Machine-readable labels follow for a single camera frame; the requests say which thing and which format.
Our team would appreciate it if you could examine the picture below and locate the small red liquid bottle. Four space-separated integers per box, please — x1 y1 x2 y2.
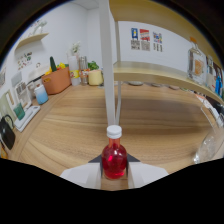
101 124 128 180

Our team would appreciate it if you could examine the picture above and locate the red wall poster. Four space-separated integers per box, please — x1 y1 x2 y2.
139 28 151 52

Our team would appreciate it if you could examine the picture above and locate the white appliance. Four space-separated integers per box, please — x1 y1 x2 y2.
27 64 51 88

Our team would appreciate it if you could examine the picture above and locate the white kitchen scale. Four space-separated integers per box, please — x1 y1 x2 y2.
13 105 42 133

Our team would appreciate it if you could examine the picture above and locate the white figurine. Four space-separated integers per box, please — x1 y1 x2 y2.
31 19 48 36

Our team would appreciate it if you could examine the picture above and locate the clear bottle red label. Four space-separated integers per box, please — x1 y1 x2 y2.
206 54 216 88

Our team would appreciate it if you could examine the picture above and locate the wooden two-tier rack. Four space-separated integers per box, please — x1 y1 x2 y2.
98 0 224 126

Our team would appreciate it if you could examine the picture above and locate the potted green plant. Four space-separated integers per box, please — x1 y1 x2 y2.
87 60 100 72

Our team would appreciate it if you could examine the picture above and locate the blue rimmed bowl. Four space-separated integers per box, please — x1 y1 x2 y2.
127 80 145 87

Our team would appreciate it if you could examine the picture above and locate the multicolour wall poster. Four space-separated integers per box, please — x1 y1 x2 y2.
152 31 164 53

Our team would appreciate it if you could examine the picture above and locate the wooden wall shelf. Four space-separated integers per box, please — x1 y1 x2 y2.
14 32 50 51

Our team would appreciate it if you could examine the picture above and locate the tall white cup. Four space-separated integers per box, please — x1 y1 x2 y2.
67 54 81 87

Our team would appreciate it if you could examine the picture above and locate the green cup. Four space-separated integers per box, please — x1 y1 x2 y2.
13 102 26 121

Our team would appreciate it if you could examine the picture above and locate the blue wall poster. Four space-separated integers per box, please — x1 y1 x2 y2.
130 27 139 51

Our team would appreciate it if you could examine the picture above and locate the yellow mug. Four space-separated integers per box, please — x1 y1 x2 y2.
87 69 104 87

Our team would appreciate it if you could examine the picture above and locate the white flower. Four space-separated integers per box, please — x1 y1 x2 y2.
70 41 82 56

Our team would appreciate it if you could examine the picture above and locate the clear bottle orange cap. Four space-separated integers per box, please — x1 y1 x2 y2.
187 36 208 86

